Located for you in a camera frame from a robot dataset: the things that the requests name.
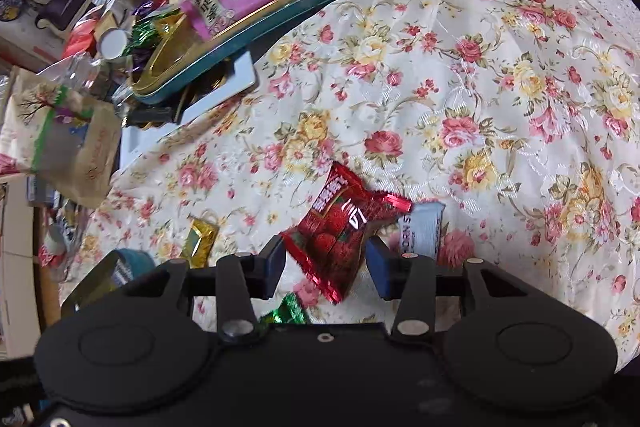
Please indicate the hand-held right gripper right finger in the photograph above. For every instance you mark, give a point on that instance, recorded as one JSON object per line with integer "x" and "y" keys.
{"x": 380, "y": 268}

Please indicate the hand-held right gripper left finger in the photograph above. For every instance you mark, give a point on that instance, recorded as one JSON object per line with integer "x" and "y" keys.
{"x": 275, "y": 264}

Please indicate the red strawberry snack packet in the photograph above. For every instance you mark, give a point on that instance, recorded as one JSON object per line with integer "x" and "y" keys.
{"x": 335, "y": 227}

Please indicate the green tin tray gold inside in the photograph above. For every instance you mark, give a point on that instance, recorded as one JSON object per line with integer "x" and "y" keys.
{"x": 107, "y": 274}

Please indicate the green foil candy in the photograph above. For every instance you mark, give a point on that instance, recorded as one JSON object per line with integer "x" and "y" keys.
{"x": 287, "y": 312}

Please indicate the white blue sachet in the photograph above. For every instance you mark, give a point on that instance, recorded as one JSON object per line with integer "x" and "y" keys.
{"x": 422, "y": 229}

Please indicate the gold candy wrapper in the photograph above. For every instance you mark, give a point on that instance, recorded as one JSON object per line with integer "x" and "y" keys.
{"x": 200, "y": 239}

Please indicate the floral tablecloth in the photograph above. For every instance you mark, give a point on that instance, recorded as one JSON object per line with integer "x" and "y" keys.
{"x": 450, "y": 107}

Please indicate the white flat board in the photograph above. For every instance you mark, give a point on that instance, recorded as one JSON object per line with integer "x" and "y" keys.
{"x": 220, "y": 94}

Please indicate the dark chocolate bar packet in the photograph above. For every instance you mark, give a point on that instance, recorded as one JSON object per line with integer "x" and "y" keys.
{"x": 150, "y": 116}

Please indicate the teal oval snack tray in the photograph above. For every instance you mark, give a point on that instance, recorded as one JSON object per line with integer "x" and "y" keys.
{"x": 200, "y": 52}

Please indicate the kraft paper snack bag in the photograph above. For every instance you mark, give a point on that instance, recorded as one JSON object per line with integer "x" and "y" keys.
{"x": 75, "y": 142}

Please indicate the white paper cup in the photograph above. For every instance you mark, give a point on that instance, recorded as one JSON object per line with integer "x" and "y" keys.
{"x": 112, "y": 44}

